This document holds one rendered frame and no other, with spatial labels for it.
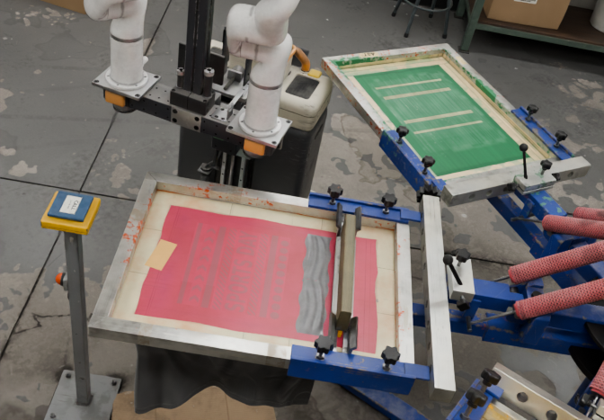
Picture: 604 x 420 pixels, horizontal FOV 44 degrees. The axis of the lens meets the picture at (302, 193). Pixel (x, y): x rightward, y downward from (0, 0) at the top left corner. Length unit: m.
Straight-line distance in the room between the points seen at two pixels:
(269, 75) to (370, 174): 1.97
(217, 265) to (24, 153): 2.03
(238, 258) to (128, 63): 0.67
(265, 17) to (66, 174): 2.10
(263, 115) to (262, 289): 0.50
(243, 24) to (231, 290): 0.68
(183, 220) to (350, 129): 2.24
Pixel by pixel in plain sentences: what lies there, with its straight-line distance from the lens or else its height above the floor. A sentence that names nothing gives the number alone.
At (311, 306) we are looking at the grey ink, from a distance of 1.96.
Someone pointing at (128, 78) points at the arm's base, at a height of 1.17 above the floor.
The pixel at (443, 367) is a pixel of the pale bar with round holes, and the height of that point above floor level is 1.04.
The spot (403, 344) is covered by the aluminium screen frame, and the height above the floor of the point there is 0.99.
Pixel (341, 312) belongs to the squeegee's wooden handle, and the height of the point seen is 1.06.
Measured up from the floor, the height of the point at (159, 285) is 0.96.
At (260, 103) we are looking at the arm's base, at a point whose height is 1.24.
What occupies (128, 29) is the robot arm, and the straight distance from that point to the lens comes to 2.22.
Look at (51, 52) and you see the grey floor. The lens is 4.64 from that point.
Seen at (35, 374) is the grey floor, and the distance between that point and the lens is 3.00.
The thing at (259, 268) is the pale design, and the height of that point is 0.96.
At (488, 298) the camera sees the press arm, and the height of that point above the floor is 1.04.
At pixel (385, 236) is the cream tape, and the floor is 0.96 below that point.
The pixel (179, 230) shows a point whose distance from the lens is 2.11.
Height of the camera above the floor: 2.44
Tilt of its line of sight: 41 degrees down
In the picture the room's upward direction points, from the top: 12 degrees clockwise
